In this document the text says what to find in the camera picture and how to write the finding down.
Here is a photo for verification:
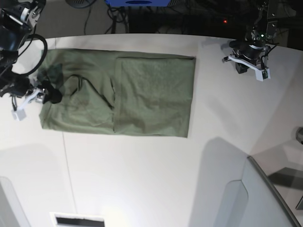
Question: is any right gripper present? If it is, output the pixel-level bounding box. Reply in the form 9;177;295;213
0;73;62;104

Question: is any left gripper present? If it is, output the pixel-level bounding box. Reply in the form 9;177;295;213
229;35;270;61

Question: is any green t-shirt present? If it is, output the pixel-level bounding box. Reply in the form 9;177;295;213
37;49;196;138

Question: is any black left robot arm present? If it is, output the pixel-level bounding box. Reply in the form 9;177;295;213
223;0;303;70

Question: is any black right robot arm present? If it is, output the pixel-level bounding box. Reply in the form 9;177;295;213
0;0;62;104

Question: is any blue bin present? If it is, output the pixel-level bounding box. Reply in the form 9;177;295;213
105;0;170;7

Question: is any grey monitor edge panel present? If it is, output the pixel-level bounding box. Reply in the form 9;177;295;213
247;156;303;227

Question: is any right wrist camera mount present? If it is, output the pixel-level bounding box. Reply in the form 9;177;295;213
11;88;46;121

